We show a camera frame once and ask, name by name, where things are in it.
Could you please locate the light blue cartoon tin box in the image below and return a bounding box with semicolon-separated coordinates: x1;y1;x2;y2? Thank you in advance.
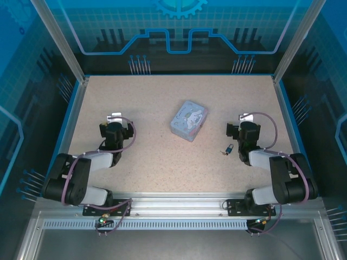
170;99;209;142

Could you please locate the yellow connector with LED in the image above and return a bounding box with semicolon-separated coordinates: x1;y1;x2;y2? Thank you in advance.
253;216;272;227
98;213;113;227

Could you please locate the aluminium side rail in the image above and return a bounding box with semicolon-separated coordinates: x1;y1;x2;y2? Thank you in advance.
272;76;301;155
58;76;91;160

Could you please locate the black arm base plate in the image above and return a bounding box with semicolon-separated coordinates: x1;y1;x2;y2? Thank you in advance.
82;199;133;217
226;199;277;217

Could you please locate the aluminium mounting rail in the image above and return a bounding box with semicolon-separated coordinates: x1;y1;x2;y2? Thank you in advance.
37;191;326;220

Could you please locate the aluminium frame post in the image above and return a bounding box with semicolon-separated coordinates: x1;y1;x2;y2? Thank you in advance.
272;0;320;84
29;0;91;84

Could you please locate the slotted grey cable duct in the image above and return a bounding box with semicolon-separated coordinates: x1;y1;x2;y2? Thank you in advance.
42;219;249;231

